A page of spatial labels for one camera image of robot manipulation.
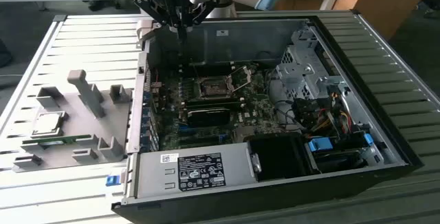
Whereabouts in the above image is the metal drive cage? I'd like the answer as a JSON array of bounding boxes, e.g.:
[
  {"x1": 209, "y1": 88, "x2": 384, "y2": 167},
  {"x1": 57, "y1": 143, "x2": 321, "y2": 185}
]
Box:
[{"x1": 275, "y1": 27, "x2": 347, "y2": 101}]

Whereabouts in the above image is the black office chair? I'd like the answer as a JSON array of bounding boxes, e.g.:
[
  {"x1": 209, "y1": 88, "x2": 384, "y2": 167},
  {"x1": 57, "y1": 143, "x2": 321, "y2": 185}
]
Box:
[{"x1": 416, "y1": 0, "x2": 440, "y2": 20}]

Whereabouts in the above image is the black graphics card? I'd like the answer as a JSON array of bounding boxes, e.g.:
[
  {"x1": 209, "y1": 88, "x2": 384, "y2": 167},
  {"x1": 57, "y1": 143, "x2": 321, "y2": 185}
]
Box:
[{"x1": 185, "y1": 107, "x2": 232, "y2": 129}]

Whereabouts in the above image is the black expansion slot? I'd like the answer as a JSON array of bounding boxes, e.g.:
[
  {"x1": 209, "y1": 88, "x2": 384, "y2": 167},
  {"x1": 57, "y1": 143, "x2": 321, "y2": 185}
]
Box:
[{"x1": 177, "y1": 135, "x2": 224, "y2": 143}]

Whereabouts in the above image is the green motherboard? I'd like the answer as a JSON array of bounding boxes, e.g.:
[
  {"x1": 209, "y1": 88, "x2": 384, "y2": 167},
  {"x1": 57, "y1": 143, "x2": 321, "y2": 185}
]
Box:
[{"x1": 143, "y1": 63, "x2": 304, "y2": 153}]

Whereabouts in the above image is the blue disk carrier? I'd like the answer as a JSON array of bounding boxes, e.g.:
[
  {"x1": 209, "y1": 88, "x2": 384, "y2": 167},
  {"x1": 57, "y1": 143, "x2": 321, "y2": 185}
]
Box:
[{"x1": 307, "y1": 136, "x2": 335, "y2": 154}]

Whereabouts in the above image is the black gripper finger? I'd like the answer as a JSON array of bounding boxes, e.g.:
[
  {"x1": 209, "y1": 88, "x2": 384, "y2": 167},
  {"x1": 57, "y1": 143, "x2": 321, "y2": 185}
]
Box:
[
  {"x1": 183, "y1": 0, "x2": 221, "y2": 46},
  {"x1": 133, "y1": 0, "x2": 184, "y2": 46}
]

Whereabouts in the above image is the metal socket cover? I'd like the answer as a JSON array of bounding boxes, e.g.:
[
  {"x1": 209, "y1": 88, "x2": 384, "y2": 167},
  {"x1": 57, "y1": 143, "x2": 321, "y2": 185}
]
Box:
[{"x1": 228, "y1": 65, "x2": 256, "y2": 94}]

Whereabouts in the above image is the black RAM slot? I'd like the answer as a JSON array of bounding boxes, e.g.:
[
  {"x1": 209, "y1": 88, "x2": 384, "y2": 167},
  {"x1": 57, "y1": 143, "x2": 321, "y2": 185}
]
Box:
[
  {"x1": 187, "y1": 102, "x2": 243, "y2": 110},
  {"x1": 185, "y1": 99, "x2": 240, "y2": 106}
]

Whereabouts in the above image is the black disk drive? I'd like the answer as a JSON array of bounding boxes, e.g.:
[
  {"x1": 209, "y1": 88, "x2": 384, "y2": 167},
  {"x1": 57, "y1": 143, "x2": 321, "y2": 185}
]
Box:
[{"x1": 311, "y1": 148, "x2": 367, "y2": 175}]

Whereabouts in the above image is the yellow wire bundle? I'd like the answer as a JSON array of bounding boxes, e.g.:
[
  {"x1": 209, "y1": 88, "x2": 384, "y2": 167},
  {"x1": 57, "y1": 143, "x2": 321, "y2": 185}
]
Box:
[{"x1": 307, "y1": 109, "x2": 351, "y2": 136}]

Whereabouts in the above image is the green RAM stick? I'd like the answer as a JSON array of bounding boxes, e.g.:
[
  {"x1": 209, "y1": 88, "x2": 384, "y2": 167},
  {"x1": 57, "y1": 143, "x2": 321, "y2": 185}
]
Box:
[{"x1": 21, "y1": 134, "x2": 87, "y2": 147}]

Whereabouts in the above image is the blue case latch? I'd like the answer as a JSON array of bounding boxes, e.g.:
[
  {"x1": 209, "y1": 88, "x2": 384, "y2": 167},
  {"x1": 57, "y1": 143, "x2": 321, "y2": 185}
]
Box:
[{"x1": 363, "y1": 133, "x2": 376, "y2": 148}]

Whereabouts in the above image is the wooden cabinet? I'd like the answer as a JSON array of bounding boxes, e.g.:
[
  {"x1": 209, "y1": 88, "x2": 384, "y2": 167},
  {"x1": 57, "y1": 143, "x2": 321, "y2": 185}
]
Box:
[{"x1": 332, "y1": 0, "x2": 437, "y2": 41}]

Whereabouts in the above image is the grey parts rack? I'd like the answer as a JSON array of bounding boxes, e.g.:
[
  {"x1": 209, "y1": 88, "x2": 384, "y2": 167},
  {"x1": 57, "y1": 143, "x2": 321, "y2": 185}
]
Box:
[{"x1": 12, "y1": 69, "x2": 136, "y2": 174}]

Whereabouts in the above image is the grey chipset heatsink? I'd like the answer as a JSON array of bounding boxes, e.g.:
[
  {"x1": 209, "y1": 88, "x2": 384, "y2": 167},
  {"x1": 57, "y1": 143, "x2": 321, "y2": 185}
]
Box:
[{"x1": 233, "y1": 127, "x2": 257, "y2": 143}]

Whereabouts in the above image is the blue case clip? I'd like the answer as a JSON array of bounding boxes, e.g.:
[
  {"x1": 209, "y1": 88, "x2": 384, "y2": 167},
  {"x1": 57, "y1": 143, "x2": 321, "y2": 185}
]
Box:
[{"x1": 105, "y1": 174, "x2": 123, "y2": 186}]

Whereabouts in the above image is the silver CPU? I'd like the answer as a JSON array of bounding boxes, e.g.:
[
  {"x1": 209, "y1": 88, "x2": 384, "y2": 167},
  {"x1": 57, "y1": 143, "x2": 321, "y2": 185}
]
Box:
[{"x1": 29, "y1": 110, "x2": 69, "y2": 136}]

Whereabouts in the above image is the CPU socket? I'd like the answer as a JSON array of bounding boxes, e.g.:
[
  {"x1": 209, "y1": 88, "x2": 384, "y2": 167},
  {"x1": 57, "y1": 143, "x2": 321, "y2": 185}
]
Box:
[{"x1": 193, "y1": 76, "x2": 237, "y2": 100}]

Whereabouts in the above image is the black PC case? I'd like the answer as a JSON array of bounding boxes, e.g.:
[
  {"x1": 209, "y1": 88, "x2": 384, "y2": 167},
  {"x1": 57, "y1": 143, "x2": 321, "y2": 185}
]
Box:
[{"x1": 109, "y1": 15, "x2": 424, "y2": 224}]

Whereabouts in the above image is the grey power supply unit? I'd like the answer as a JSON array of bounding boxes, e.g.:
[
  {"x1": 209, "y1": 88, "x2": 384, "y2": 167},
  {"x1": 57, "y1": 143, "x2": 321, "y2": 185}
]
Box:
[{"x1": 135, "y1": 142, "x2": 259, "y2": 199}]

